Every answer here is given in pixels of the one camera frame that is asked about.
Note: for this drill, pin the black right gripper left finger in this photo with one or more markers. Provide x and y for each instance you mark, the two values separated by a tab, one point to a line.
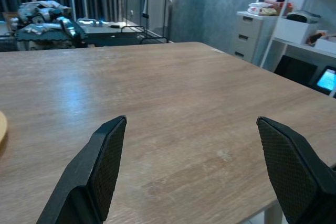
86	171

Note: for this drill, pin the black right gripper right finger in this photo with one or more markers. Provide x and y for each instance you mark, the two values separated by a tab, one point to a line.
296	176

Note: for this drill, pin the light wooden table leg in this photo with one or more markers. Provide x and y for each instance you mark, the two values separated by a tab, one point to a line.
273	214

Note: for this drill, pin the round yellow plate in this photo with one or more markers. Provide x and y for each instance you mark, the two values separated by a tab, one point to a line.
2	129

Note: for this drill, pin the tablet with lit screen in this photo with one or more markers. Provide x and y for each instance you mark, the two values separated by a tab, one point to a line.
326	79

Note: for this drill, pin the white shelf unit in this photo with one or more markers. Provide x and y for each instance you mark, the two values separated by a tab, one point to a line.
296	46

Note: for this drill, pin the white storage box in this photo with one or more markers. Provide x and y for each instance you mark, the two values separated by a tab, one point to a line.
294	30

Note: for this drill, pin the white drawer cabinet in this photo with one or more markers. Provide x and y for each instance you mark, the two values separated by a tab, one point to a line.
246	28

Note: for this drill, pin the grey printer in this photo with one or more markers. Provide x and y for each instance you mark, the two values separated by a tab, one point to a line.
302	16

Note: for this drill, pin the pile of clothes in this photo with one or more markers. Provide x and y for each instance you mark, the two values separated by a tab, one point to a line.
39	11

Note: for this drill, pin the white red food package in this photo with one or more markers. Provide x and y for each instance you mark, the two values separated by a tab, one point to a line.
261	9

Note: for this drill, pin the black metal clothes rack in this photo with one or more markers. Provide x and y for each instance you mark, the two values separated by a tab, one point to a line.
166	11

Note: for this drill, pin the low black metal frame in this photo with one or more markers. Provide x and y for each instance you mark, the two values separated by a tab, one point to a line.
143	41

